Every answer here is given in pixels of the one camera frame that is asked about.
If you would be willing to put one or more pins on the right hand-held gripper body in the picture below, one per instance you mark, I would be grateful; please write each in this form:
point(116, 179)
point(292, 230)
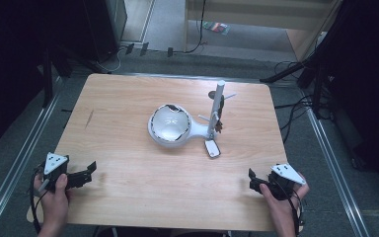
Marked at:
point(284, 184)

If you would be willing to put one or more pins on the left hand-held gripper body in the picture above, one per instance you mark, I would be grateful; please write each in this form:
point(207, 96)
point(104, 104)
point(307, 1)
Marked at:
point(54, 163)

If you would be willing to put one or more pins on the white key holder with bowl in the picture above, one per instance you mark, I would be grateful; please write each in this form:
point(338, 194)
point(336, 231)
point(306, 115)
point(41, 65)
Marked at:
point(195, 129)

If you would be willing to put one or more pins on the person's right hand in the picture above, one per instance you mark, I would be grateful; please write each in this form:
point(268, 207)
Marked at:
point(283, 210)

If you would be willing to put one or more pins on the person's left hand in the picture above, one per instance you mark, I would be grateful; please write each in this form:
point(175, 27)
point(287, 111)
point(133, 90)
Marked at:
point(54, 207)

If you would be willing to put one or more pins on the black tripod stand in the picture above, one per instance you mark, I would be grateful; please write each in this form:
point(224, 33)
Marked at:
point(316, 85)

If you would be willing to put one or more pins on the black cabinet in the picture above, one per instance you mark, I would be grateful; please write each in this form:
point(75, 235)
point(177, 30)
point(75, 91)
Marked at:
point(102, 26)

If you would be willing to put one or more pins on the colourful packet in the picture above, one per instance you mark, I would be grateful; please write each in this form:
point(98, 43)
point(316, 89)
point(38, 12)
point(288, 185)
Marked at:
point(216, 27)

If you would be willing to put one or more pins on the wooden shelf unit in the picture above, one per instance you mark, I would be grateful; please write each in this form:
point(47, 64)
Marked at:
point(243, 13)

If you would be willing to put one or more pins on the aluminium floor rail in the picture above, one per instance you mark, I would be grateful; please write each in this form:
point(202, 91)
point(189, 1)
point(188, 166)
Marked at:
point(339, 184)
point(19, 158)

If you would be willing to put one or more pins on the black upright stand post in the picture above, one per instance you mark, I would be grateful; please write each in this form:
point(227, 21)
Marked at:
point(47, 82)

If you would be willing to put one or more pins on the small black floor bracket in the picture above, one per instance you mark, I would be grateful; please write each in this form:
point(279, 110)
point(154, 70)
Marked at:
point(170, 52)
point(144, 48)
point(129, 48)

